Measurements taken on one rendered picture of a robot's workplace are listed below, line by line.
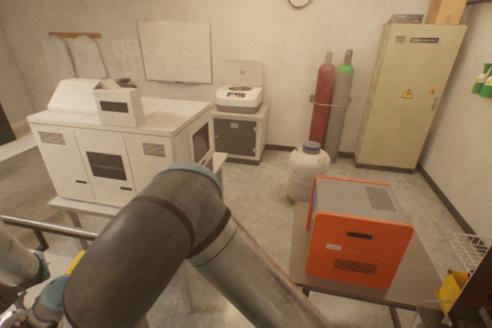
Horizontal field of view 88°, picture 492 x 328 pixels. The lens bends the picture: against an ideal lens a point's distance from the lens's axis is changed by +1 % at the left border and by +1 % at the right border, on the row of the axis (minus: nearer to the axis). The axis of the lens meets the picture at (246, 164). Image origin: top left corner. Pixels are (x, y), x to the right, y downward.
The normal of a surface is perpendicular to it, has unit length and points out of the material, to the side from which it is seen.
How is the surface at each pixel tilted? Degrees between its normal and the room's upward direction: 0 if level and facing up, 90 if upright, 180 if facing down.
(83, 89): 40
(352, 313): 0
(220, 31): 90
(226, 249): 60
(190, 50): 90
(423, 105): 90
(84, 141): 90
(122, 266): 51
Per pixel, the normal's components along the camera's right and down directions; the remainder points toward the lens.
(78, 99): -0.13, -0.37
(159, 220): 0.42, -0.55
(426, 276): 0.01, -0.88
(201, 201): 0.79, -0.34
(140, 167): -0.22, 0.46
